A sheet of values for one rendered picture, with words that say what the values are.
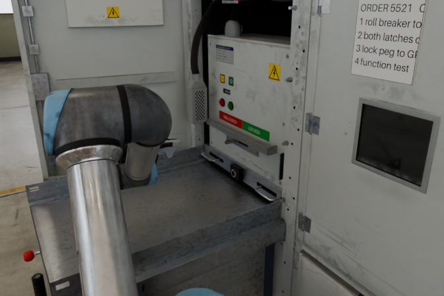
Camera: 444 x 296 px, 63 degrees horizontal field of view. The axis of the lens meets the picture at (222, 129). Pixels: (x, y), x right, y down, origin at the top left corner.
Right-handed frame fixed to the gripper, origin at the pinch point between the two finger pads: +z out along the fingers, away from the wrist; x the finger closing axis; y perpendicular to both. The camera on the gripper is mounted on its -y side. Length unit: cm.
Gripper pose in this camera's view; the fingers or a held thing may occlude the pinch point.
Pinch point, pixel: (178, 140)
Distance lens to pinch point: 123.7
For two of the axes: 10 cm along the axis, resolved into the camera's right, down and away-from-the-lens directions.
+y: -1.5, 9.6, 2.5
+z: 8.3, -0.2, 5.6
